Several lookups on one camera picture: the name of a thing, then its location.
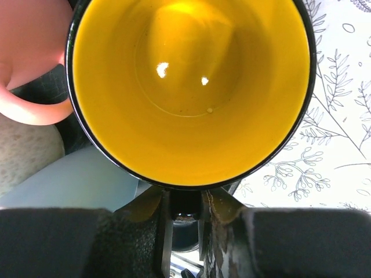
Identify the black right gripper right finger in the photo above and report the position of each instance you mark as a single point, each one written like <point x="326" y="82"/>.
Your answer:
<point x="225" y="245"/>

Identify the pink ceramic mug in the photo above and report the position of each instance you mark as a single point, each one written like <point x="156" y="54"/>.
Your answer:
<point x="33" y="38"/>

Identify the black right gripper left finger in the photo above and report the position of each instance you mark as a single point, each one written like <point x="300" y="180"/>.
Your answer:
<point x="135" y="240"/>

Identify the light blue mug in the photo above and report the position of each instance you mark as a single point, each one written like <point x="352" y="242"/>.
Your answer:
<point x="83" y="179"/>

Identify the black plastic tray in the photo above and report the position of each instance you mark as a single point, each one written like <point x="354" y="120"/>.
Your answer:
<point x="49" y="89"/>

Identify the yellow black mug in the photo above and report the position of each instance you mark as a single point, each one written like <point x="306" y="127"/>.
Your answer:
<point x="190" y="95"/>

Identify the cream speckled mug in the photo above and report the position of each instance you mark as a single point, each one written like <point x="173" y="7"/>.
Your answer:
<point x="25" y="150"/>

